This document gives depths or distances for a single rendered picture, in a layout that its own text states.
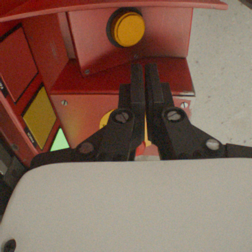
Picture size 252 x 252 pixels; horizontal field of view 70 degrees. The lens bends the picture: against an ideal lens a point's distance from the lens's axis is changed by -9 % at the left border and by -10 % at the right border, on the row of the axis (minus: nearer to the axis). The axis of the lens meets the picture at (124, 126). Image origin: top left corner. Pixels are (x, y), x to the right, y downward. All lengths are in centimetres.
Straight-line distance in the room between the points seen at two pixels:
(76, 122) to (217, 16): 88
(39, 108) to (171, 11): 17
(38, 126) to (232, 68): 106
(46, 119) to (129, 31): 13
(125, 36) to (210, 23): 82
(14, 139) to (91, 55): 22
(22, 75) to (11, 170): 23
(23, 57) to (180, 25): 17
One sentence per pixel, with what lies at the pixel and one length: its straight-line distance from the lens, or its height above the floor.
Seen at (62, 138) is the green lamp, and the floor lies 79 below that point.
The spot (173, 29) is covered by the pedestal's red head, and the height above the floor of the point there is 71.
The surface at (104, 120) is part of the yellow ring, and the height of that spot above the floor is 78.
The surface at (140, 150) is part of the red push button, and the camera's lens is 22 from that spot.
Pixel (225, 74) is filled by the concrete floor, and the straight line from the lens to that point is 117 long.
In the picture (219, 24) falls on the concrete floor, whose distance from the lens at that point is 103.
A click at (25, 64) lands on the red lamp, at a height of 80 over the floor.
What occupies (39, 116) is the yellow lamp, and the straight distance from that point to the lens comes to 20.
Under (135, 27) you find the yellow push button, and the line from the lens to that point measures 23.
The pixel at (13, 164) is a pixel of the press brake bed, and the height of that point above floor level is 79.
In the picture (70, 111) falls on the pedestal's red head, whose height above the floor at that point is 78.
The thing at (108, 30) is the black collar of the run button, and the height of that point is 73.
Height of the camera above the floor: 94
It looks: 43 degrees down
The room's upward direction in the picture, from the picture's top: 172 degrees counter-clockwise
